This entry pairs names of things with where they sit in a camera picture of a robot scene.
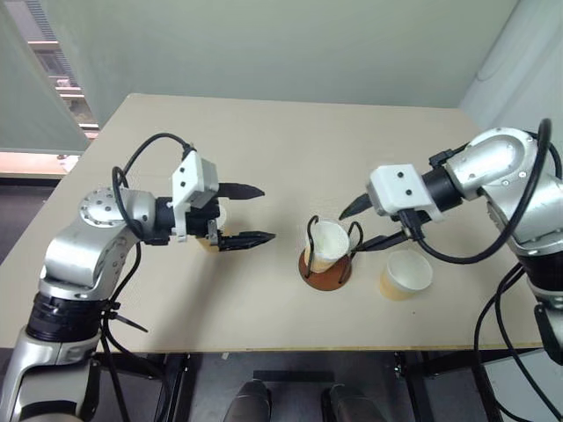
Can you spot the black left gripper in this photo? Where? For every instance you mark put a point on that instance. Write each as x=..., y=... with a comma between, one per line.
x=200, y=220

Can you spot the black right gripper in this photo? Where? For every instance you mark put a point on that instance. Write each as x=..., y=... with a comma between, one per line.
x=407, y=220

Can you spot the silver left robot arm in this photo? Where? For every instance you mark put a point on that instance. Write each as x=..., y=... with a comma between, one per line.
x=81, y=246

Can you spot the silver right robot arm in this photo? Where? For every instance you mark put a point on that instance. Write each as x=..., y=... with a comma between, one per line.
x=497, y=165

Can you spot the white paper cup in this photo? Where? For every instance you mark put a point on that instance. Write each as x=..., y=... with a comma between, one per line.
x=220, y=226
x=404, y=274
x=327, y=244

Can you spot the window with building view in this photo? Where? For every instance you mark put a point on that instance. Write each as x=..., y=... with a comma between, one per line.
x=63, y=79

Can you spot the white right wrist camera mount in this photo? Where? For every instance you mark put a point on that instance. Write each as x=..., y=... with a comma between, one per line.
x=398, y=189

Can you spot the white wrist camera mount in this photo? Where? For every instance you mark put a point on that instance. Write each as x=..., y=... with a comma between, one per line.
x=398, y=189
x=193, y=180

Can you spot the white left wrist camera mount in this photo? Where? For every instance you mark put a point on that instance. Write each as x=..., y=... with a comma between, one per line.
x=193, y=180

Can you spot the black table frame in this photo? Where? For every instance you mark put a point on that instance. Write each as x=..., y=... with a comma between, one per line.
x=281, y=382

